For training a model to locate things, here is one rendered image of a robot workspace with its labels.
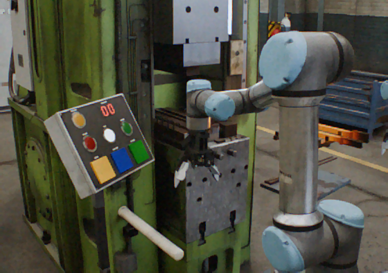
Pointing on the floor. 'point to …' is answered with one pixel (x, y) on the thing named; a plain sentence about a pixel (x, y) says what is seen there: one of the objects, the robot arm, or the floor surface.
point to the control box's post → (101, 231)
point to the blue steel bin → (355, 101)
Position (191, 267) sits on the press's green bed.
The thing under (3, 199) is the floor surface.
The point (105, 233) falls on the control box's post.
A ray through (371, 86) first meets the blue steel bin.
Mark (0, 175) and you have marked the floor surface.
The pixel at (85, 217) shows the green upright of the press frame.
